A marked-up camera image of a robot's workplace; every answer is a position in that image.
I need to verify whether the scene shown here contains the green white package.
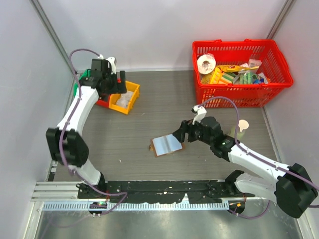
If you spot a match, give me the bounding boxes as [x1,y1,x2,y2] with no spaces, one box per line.
[233,71,259,85]

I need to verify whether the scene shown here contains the white pink box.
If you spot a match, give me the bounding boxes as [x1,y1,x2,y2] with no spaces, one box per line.
[240,59,262,71]

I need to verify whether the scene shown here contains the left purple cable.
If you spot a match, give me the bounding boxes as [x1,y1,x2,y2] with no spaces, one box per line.
[59,48,128,223]

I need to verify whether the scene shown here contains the blue white package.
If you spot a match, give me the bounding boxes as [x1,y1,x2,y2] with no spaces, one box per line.
[252,72,270,84]

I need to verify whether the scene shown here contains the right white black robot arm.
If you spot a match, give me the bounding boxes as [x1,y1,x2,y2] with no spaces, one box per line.
[172,117,319,219]

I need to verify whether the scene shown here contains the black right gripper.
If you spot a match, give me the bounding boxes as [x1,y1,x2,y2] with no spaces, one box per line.
[172,116,213,145]

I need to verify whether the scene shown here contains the yellow snack packets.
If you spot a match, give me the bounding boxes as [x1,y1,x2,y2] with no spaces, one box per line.
[201,65,242,84]

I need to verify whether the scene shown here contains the green bottle white cap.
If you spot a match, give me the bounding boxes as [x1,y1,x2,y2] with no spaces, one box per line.
[229,119,249,140]

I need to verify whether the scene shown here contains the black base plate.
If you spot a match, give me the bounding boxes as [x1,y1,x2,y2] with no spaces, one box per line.
[77,179,257,204]

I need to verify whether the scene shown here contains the red shopping basket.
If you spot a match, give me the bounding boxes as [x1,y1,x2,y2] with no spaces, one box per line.
[192,39,294,108]

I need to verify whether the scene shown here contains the brown leather card holder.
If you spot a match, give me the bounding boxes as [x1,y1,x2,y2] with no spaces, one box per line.
[149,134,184,157]

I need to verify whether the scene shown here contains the yellow plastic bin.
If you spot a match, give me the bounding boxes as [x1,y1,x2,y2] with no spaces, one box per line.
[109,81,140,115]

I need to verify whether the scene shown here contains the green plastic bin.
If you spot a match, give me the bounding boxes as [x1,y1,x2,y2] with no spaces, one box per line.
[73,69,91,96]

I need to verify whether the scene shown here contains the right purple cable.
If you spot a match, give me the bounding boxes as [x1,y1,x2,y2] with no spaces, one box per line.
[196,96,319,220]

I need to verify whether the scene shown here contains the purple cable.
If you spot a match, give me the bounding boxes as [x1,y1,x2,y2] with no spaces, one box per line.
[196,96,319,220]
[59,48,128,223]

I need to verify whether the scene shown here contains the red plastic bin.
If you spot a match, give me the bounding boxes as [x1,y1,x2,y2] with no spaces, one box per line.
[96,77,123,108]

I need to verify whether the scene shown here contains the white tape roll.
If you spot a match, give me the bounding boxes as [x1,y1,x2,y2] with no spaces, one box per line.
[197,53,216,75]

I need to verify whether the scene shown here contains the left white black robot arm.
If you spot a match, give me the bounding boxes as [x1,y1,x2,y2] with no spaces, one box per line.
[46,56,126,198]

